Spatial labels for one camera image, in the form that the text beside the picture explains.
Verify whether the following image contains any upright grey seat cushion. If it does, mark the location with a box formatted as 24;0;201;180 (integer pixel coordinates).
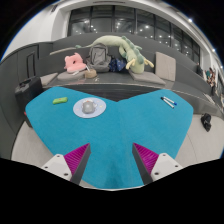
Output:
154;51;177;82

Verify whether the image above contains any pink plush cushion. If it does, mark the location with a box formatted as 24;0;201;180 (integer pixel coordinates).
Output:
63;52;87;74

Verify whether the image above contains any grey tiered bench seating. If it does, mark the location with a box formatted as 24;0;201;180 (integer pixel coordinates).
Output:
0;32;224;121

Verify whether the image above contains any round light blue mouse pad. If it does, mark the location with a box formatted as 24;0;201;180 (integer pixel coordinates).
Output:
72;96;107;119

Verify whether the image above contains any black bag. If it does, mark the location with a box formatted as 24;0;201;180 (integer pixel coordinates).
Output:
200;113;213;132

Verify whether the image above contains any tan twine ball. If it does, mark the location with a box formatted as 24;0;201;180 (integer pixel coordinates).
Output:
83;68;98;79

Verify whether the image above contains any navy blue patterned bag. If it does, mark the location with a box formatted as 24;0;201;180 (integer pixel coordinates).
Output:
108;57;128;73

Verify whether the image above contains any person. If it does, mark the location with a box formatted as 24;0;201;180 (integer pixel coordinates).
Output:
206;67;218;97

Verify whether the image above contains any blue-capped white marker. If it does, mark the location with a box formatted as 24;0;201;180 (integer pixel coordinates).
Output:
163;95;178;106

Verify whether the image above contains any grey and white computer mouse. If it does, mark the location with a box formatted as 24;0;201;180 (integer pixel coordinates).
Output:
81;99;98;115

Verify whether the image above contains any flat grey seat cushion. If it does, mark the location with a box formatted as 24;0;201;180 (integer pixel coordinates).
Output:
56;70;87;82
39;72;59;87
128;69;167;86

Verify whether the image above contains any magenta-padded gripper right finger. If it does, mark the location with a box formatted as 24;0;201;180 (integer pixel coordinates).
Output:
132;142;184;186

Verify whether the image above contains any green eraser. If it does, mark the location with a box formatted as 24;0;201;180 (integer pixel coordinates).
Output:
52;96;69;106

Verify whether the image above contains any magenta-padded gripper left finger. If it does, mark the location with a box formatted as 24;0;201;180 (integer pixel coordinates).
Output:
41;143;92;186

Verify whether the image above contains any grey backpack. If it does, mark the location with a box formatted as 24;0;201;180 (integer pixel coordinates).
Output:
85;43;113;73

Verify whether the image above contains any black hard case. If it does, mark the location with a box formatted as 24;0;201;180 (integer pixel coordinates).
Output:
14;76;44;111

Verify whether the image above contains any green dragon plush toy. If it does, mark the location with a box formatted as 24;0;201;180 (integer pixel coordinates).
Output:
75;35;155;74

